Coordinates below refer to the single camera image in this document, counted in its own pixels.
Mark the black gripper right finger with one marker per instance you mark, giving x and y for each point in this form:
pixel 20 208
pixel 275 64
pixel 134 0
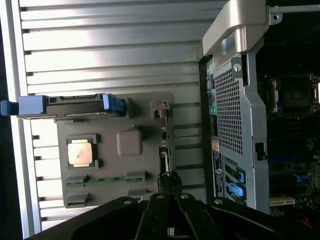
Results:
pixel 197 220

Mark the CPU socket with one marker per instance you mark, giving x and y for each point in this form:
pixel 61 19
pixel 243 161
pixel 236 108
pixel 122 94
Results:
pixel 295 93

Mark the hard disk with blue carrier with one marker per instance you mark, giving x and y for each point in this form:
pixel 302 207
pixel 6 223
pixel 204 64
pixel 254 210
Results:
pixel 62 106

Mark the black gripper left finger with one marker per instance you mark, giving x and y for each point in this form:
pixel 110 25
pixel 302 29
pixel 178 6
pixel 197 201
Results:
pixel 155 212

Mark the green motherboard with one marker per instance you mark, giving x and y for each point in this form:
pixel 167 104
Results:
pixel 287 135

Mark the white expansion slot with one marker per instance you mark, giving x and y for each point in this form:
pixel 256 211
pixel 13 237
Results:
pixel 282 201

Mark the green RAM stick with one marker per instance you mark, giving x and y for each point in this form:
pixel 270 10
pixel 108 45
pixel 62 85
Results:
pixel 107 180

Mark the open PC case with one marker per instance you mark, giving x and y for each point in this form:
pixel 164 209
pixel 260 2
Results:
pixel 250 120

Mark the silver CPU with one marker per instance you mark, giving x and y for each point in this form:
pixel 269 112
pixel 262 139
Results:
pixel 80 154

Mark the blue slot retention clip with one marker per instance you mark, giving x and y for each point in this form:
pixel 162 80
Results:
pixel 237 192
pixel 241 174

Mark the blue expansion slot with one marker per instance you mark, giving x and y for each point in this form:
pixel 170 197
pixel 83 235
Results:
pixel 282 158

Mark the grey parts rack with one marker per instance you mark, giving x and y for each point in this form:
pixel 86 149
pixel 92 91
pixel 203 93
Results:
pixel 110 165

